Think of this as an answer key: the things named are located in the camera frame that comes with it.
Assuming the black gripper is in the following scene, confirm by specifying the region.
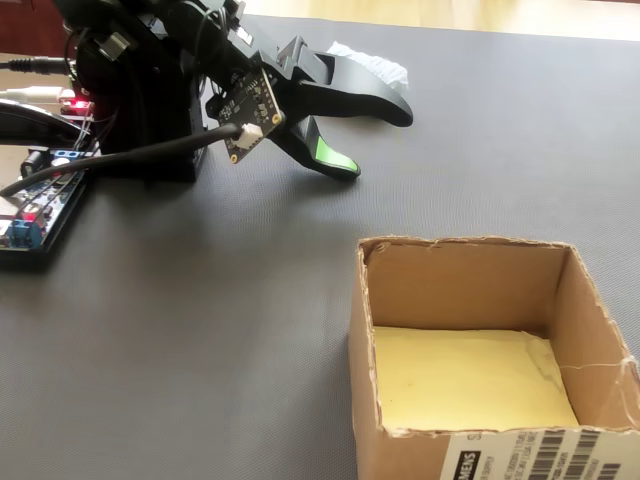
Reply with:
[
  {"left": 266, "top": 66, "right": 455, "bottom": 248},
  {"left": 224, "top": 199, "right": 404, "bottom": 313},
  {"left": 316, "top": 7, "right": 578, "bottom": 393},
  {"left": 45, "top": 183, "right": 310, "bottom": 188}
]
[{"left": 218, "top": 22, "right": 415, "bottom": 182}]

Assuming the open cardboard box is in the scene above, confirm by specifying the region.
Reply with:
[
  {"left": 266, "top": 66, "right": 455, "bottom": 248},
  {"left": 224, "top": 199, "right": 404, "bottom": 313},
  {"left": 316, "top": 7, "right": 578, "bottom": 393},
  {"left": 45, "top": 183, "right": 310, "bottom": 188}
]
[{"left": 348, "top": 235, "right": 640, "bottom": 480}]

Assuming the gray rubber mat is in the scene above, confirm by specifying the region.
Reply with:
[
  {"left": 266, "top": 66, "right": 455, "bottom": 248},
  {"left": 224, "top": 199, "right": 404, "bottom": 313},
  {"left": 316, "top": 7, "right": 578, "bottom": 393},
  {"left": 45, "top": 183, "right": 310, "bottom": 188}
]
[{"left": 0, "top": 12, "right": 640, "bottom": 480}]

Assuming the circuit board with red LED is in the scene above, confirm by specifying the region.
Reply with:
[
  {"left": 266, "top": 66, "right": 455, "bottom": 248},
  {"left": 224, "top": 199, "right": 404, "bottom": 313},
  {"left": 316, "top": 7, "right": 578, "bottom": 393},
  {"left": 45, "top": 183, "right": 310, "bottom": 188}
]
[{"left": 58, "top": 96, "right": 97, "bottom": 122}]

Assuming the yellow foam pad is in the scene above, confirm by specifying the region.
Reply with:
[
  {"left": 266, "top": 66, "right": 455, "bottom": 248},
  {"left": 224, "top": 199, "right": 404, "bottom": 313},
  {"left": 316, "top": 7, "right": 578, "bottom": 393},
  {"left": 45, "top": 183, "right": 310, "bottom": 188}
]
[{"left": 372, "top": 325, "right": 581, "bottom": 432}]

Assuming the blue controller circuit board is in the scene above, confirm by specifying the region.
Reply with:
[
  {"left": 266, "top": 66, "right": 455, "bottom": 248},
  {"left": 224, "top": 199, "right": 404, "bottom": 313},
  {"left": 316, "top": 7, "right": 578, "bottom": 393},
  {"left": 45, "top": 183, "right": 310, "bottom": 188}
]
[{"left": 0, "top": 147, "right": 101, "bottom": 271}]

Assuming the brown wooden furniture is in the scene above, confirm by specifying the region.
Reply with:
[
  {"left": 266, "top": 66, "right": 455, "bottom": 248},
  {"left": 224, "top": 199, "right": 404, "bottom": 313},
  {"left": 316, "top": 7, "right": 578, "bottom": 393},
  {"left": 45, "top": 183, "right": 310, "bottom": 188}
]
[{"left": 0, "top": 0, "right": 69, "bottom": 54}]

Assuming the white barcode shipping label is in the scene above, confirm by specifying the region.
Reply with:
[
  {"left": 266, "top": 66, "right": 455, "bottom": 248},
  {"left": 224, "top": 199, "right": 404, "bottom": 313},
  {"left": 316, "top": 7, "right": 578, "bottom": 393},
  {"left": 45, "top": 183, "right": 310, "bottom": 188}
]
[{"left": 439, "top": 427, "right": 640, "bottom": 480}]

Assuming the black camera circuit board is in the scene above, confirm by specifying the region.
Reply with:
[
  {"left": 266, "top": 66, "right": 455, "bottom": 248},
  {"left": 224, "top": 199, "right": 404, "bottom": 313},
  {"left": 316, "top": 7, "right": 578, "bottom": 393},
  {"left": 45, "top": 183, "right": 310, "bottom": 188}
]
[{"left": 204, "top": 66, "right": 287, "bottom": 166}]

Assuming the white USB cable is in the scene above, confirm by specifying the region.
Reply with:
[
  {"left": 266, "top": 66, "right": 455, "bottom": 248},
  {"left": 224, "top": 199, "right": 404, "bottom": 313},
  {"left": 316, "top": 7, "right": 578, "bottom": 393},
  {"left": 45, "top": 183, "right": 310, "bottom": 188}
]
[{"left": 0, "top": 85, "right": 74, "bottom": 101}]

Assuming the black USB cable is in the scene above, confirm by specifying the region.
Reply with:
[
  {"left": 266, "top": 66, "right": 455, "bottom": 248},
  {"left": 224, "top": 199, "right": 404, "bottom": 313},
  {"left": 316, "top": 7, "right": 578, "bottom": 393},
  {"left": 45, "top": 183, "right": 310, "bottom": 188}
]
[{"left": 0, "top": 98, "right": 89, "bottom": 147}]

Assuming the black power plug cable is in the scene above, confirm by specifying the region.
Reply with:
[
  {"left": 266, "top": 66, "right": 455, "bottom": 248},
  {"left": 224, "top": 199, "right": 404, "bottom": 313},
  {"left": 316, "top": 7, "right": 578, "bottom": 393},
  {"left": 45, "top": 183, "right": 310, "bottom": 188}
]
[{"left": 0, "top": 55, "right": 76, "bottom": 76}]

